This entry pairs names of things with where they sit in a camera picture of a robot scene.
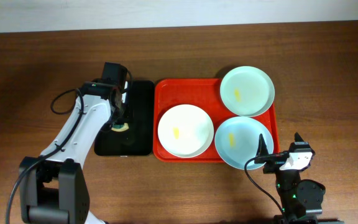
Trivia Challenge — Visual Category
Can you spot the green and yellow sponge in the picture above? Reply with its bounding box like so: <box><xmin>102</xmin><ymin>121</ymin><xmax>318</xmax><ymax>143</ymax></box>
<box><xmin>111</xmin><ymin>123</ymin><xmax>129</xmax><ymax>132</ymax></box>

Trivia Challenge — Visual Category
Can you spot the white plate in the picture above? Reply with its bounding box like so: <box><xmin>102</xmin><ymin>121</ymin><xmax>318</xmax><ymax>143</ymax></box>
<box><xmin>157</xmin><ymin>104</ymin><xmax>214</xmax><ymax>158</ymax></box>

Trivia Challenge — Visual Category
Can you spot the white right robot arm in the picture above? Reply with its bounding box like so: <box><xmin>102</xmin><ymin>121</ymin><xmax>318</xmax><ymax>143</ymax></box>
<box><xmin>254</xmin><ymin>133</ymin><xmax>326</xmax><ymax>223</ymax></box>

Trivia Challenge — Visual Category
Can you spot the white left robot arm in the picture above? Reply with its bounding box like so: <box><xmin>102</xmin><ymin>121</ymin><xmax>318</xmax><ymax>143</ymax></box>
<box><xmin>12</xmin><ymin>79</ymin><xmax>132</xmax><ymax>223</ymax></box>

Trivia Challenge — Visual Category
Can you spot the black plastic tray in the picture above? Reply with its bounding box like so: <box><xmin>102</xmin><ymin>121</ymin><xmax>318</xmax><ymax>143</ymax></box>
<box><xmin>94</xmin><ymin>80</ymin><xmax>155</xmax><ymax>156</ymax></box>

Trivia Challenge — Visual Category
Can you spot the red plastic tray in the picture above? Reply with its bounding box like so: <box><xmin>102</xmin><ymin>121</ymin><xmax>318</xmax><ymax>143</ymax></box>
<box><xmin>152</xmin><ymin>78</ymin><xmax>280</xmax><ymax>164</ymax></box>

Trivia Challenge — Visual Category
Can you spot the light blue plate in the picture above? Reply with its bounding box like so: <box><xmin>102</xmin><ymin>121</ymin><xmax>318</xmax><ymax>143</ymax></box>
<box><xmin>214</xmin><ymin>116</ymin><xmax>275</xmax><ymax>170</ymax></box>

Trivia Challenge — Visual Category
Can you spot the mint green plate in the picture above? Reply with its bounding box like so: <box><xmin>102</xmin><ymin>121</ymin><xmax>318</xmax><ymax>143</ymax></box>
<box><xmin>219</xmin><ymin>66</ymin><xmax>275</xmax><ymax>117</ymax></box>

